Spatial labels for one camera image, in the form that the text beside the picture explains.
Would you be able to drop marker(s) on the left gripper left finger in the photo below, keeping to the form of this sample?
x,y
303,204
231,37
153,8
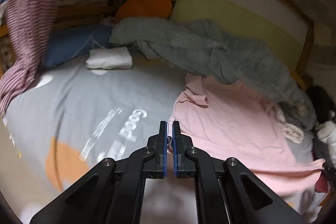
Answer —
x,y
156,165

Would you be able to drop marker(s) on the wooden bed frame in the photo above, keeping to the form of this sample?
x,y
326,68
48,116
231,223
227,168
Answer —
x,y
306,50

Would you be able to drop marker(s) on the cream folded garment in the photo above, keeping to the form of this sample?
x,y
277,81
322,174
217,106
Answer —
x,y
290,131

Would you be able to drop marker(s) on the white jacket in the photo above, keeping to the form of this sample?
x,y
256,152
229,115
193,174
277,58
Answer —
x,y
327,134

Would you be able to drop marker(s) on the blue pillow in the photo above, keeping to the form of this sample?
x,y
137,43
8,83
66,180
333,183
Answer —
x,y
67,44

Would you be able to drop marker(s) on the maroon striped hanging cloth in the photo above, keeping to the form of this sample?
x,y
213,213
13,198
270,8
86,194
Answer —
x,y
29,23

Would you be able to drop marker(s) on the grey-green blanket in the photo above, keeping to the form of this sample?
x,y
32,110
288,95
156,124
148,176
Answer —
x,y
203,48

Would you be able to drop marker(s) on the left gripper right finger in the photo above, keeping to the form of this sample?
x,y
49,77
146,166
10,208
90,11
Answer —
x,y
183,167

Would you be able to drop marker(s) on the grey printed bed sheet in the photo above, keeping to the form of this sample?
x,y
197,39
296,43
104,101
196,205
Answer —
x,y
71,118

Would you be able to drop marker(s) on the folded white cloth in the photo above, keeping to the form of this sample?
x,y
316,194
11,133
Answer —
x,y
113,58

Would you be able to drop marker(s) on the orange carrot plush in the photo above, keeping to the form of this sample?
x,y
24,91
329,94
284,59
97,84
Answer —
x,y
143,9

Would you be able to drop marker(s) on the pink shirt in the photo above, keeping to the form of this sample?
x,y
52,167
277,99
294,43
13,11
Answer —
x,y
235,121

